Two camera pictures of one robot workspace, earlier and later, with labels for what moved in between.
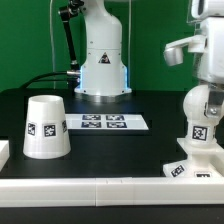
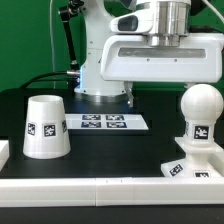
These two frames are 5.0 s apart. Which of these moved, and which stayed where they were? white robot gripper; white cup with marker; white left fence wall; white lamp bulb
Moved: white robot gripper
Stayed: white cup with marker; white left fence wall; white lamp bulb
